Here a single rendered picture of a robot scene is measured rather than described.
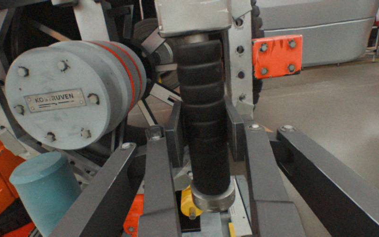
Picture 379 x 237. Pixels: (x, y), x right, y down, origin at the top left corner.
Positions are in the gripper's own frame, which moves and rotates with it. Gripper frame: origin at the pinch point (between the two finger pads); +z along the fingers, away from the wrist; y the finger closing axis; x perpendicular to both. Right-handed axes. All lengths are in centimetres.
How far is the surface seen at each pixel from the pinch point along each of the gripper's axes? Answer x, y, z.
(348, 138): -82, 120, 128
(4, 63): 7.9, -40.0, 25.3
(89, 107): 1.1, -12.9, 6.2
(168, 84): -11, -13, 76
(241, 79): -0.8, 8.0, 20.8
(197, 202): -7.2, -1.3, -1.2
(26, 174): -9.0, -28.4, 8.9
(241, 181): -75, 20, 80
